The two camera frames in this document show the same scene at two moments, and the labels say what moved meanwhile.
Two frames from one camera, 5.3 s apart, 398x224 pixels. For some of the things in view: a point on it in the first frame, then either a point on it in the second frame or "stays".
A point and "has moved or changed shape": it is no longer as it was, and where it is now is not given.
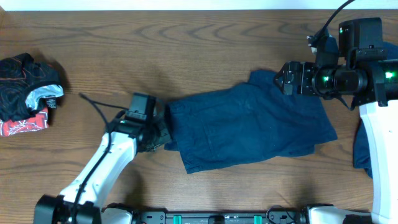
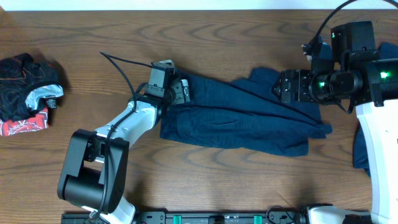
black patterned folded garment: [27, 86] stays
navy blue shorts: [249, 123] has moved or changed shape
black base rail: [219, 217] stays
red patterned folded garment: [40, 121] stays
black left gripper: [162, 130] → [181, 92]
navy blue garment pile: [361, 150] stays
